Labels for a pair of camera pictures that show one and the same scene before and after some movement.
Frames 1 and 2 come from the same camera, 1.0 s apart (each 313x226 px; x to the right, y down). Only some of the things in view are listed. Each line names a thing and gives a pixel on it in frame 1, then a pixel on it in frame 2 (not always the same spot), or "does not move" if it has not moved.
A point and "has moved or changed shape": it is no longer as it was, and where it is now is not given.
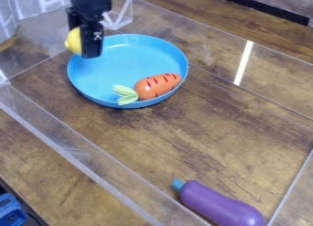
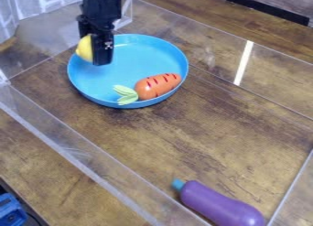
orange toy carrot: (149, 88) does not move
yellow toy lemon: (74, 40) has moved or changed shape
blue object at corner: (12, 212) does not move
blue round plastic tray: (133, 57) does not move
